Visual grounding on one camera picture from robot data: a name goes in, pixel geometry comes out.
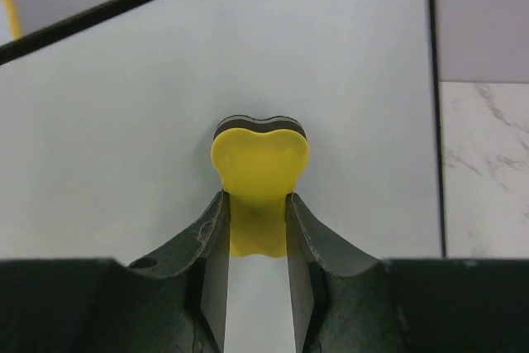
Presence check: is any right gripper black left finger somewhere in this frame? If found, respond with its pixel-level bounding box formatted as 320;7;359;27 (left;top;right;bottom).
129;191;230;352

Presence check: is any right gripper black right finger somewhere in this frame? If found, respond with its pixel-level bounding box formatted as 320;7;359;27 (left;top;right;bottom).
285;193;407;352

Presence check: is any yellow bone-shaped eraser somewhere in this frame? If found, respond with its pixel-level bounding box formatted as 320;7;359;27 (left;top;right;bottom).
211;115;309;258

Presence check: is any black-framed whiteboard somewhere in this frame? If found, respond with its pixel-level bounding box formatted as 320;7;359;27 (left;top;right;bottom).
1;0;441;352

